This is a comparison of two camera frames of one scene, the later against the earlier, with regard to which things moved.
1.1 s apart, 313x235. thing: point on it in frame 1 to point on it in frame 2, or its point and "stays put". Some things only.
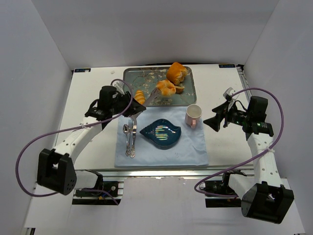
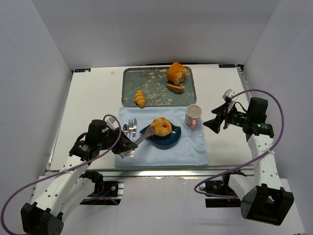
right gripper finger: (215, 122) stays put
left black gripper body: (127, 104) to (118, 141)
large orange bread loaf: (176, 72) stays put
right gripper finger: (221, 110) stays put
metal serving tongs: (149, 99) to (149, 131)
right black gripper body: (225, 117) stays put
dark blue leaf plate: (162, 133) stays put
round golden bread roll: (166, 87) to (162, 126)
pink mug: (193, 112) stays put
